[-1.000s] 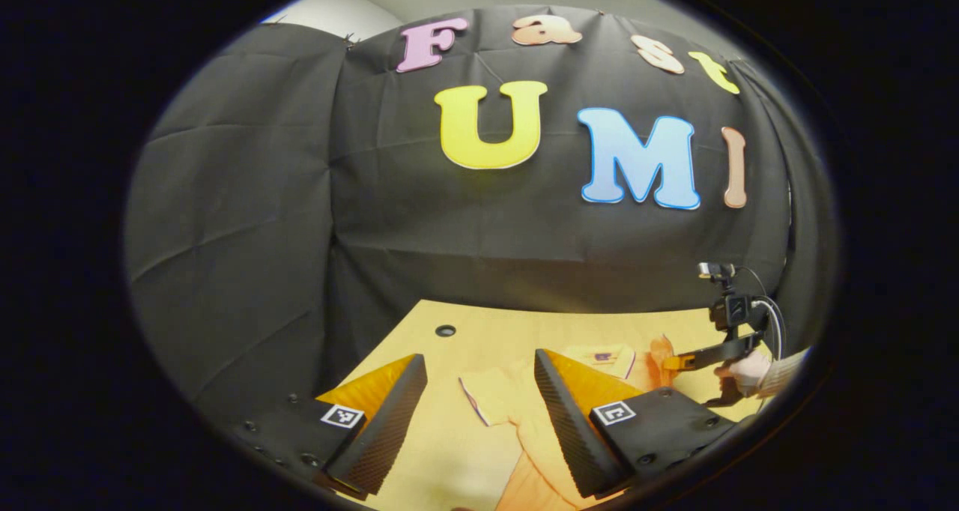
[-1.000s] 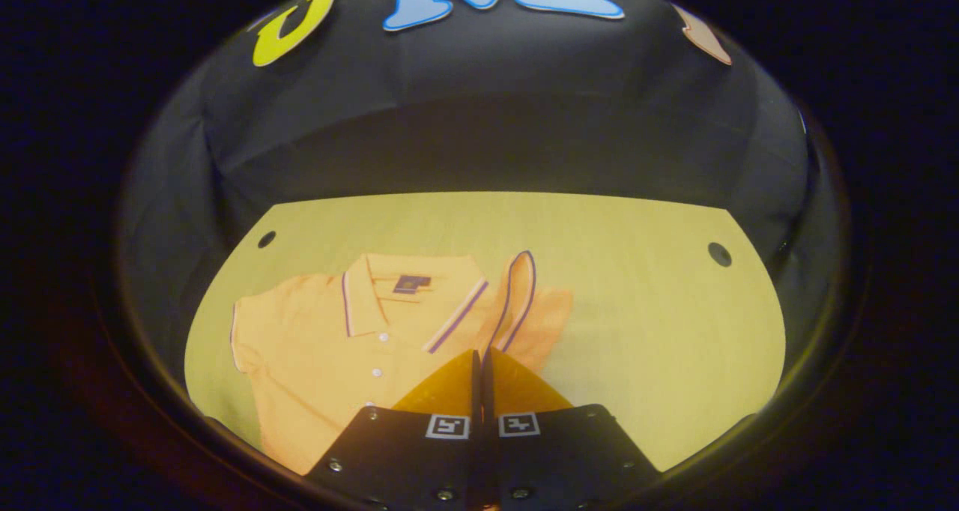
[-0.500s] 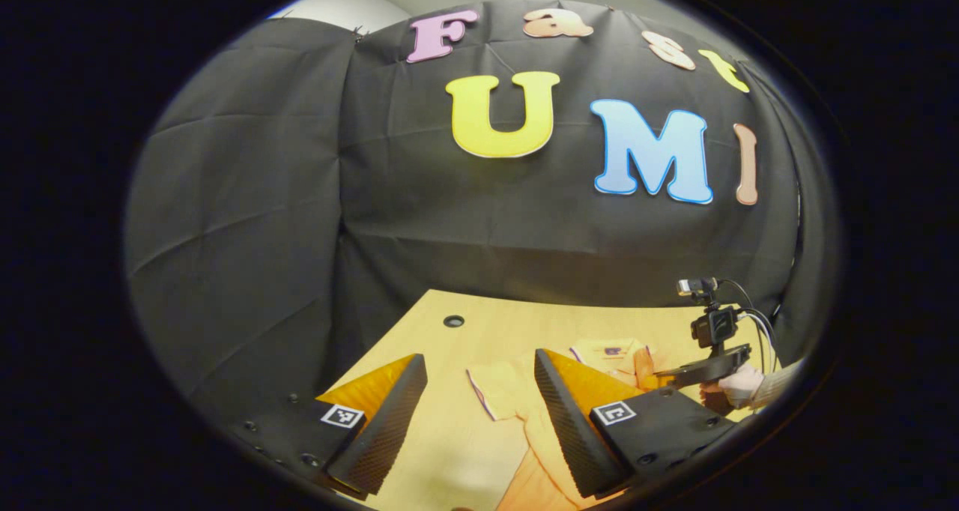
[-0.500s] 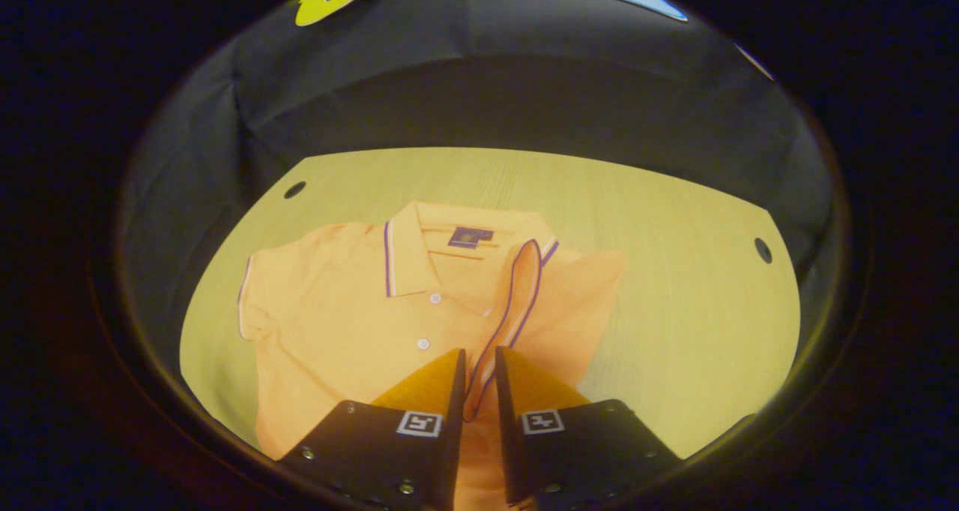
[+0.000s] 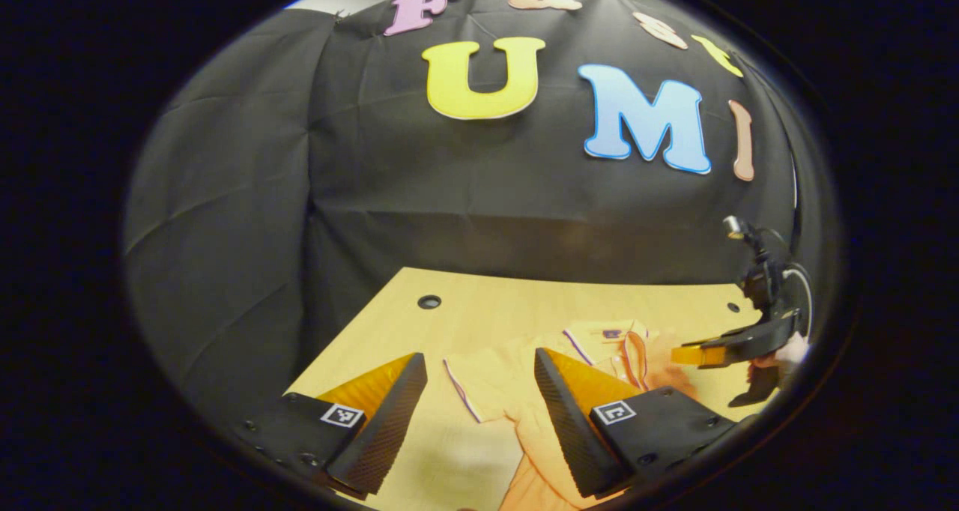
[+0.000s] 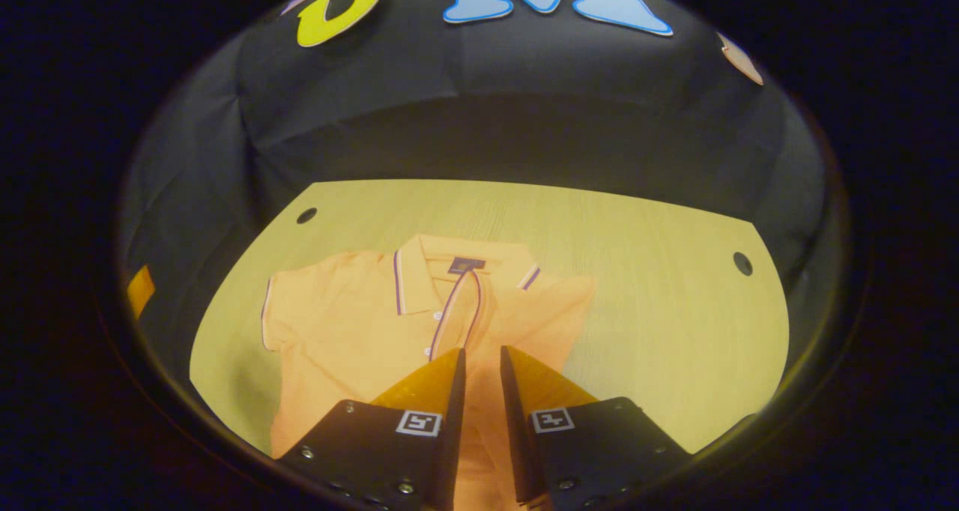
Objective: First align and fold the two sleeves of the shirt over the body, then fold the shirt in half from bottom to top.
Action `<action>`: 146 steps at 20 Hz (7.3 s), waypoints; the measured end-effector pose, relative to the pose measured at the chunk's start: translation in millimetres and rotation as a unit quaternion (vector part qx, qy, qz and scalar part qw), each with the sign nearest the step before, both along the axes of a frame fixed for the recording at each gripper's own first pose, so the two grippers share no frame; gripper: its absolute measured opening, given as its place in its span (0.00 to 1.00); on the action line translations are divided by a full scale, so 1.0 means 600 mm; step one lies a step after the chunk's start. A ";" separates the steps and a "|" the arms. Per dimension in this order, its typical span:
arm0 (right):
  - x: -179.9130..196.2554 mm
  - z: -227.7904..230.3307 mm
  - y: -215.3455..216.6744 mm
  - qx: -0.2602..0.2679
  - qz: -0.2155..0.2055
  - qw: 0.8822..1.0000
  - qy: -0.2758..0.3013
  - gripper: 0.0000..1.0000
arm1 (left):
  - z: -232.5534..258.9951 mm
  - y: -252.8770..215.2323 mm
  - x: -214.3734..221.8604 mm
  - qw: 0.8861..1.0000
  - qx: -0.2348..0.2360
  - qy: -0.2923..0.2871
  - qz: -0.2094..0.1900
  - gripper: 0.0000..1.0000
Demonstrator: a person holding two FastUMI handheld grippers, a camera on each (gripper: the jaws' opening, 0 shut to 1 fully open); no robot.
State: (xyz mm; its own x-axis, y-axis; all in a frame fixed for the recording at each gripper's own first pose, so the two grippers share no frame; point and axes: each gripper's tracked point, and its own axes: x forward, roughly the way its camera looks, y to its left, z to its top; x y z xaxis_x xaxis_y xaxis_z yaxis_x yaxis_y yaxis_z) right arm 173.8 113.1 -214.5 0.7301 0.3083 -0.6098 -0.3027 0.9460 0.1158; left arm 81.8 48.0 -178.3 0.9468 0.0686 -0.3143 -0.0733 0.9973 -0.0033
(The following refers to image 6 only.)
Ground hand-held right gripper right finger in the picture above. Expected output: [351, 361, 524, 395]
[500, 345, 694, 511]

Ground black backdrop cloth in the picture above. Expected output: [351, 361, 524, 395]
[116, 0, 847, 392]

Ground orange T-shirt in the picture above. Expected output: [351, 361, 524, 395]
[260, 234, 598, 511]

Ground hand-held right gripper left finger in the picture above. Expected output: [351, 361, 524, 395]
[276, 348, 467, 511]

